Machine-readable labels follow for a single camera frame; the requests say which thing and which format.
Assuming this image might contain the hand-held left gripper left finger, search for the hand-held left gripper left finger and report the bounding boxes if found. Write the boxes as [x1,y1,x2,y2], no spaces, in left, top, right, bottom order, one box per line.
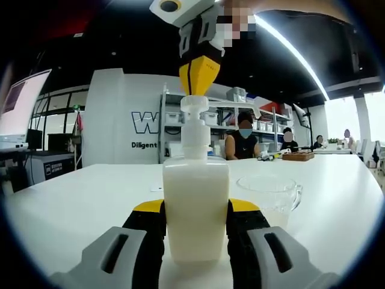
[51,198,167,289]

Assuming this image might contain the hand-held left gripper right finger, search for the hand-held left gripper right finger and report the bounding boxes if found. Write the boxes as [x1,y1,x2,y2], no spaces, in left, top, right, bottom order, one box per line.
[227,197,337,289]

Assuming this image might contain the clear glass cup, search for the clear glass cup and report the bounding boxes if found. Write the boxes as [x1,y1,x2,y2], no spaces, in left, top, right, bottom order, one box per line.
[236,175,304,228]

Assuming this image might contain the white pump bottle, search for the white pump bottle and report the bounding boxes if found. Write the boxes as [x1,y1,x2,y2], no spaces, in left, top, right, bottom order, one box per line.
[162,95,262,263]

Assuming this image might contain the row of white storage bins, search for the row of white storage bins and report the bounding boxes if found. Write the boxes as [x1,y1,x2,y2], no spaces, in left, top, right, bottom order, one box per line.
[165,111,291,136]

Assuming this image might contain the metal shelf rack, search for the metal shelf rack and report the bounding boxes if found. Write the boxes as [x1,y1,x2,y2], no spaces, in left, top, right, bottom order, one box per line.
[159,82,294,165]

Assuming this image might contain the red box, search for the red box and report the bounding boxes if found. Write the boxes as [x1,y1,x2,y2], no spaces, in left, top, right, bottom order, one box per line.
[261,102,283,114]

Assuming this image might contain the ceiling light strip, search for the ceiling light strip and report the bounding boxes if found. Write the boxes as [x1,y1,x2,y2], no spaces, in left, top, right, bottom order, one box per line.
[255,13,330,100]

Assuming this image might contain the grey equipment cabinet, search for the grey equipment cabinet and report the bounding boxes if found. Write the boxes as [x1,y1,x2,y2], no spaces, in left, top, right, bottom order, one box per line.
[29,150,84,183]

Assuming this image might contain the brown wooden tray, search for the brown wooden tray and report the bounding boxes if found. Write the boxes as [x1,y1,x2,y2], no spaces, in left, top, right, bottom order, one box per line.
[282,152,315,161]

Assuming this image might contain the black screen on stand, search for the black screen on stand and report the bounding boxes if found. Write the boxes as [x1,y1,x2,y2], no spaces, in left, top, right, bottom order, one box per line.
[293,104,312,148]

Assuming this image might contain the black monitor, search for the black monitor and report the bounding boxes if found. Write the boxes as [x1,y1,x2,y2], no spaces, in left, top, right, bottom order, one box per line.
[26,128,43,151]

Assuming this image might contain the white laptop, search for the white laptop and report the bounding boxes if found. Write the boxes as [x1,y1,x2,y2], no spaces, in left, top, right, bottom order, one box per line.
[0,68,52,151]

